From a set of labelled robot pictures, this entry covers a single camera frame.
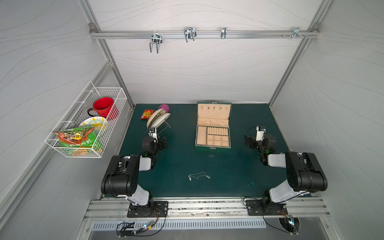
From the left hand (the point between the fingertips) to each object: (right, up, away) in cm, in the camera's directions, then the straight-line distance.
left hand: (157, 136), depth 94 cm
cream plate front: (+5, +12, -5) cm, 13 cm away
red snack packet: (-13, +15, +19) cm, 28 cm away
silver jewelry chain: (+21, -23, -11) cm, 33 cm away
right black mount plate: (+56, -33, -21) cm, 68 cm away
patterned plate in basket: (-20, +9, -27) cm, 35 cm away
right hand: (+63, +1, +1) cm, 63 cm away
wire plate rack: (-1, -1, +6) cm, 6 cm away
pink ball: (+1, +20, +17) cm, 27 cm away
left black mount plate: (+3, -31, -27) cm, 41 cm away
